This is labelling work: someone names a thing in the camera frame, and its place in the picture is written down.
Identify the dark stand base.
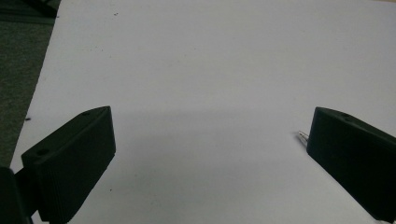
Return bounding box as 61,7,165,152
0,0,62,26

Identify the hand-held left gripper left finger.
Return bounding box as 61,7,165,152
21,105,117,224

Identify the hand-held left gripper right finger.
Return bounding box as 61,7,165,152
305,106,396,224

